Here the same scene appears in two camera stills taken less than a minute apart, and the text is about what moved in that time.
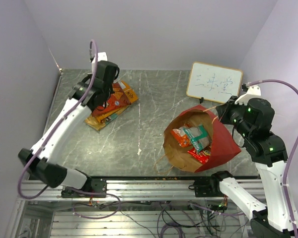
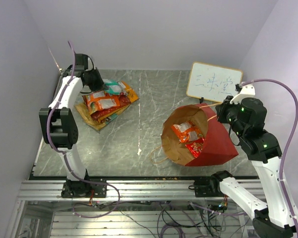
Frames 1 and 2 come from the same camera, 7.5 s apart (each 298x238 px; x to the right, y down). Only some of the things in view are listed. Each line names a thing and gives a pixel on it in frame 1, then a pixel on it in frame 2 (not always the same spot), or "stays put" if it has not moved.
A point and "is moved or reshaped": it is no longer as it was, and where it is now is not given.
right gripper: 224,109 stays put
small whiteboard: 214,83 stays put
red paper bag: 224,144 is moved or reshaped
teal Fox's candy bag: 200,139 -> 113,87
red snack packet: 202,157 -> 195,147
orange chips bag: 131,96 is moved or reshaped
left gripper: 111,89 -> 100,84
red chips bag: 117,99 stays put
